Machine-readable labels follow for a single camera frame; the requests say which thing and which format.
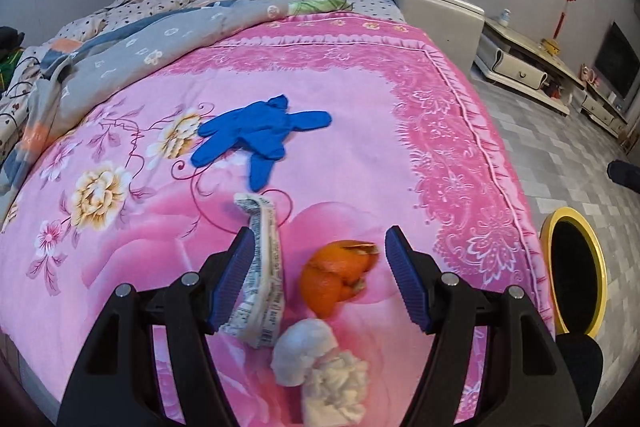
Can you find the cream low cabinet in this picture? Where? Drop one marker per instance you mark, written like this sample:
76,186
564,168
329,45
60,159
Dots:
600,107

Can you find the polka-dot bed sheet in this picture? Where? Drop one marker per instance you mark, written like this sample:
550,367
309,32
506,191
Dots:
375,2

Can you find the blue rubber glove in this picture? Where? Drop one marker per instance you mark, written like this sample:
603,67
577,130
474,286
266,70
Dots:
250,132

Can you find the cream floral sheet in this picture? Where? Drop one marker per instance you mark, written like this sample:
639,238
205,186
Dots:
15,107

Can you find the yellow-rimmed black bin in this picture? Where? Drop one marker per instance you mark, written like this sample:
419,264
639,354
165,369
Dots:
575,277

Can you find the pink floral blanket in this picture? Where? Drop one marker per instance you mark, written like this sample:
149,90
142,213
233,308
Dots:
350,107

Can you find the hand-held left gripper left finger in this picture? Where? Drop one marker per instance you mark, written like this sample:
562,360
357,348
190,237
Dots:
231,279

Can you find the printed paper strip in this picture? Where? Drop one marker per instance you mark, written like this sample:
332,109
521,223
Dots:
265,267

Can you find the black wall television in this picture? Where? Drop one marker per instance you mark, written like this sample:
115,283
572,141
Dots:
620,62

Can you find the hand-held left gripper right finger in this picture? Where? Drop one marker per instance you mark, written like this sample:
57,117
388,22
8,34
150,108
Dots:
407,279

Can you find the green floral bag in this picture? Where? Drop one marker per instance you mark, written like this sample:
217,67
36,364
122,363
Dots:
7,67

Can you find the cream TV cabinet with drawer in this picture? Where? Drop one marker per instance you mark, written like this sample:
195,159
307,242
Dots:
515,62

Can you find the white nightstand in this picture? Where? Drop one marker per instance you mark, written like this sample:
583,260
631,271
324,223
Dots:
440,22

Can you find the dark shoe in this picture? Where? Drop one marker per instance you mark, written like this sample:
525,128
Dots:
625,177

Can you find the black cloth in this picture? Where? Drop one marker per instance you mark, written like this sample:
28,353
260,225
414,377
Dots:
10,38

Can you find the white tissue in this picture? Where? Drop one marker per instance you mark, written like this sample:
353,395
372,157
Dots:
305,352

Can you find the pink ornament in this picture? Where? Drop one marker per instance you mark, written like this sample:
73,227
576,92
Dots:
590,74

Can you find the green patterned cloth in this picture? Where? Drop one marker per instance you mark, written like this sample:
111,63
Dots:
320,4

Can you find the small white figurine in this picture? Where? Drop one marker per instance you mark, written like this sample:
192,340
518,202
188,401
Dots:
504,18

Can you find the grey floral quilt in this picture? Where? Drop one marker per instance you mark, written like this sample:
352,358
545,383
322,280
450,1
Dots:
150,47

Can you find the orange peel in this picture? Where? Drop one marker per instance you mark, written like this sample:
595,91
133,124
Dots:
322,284

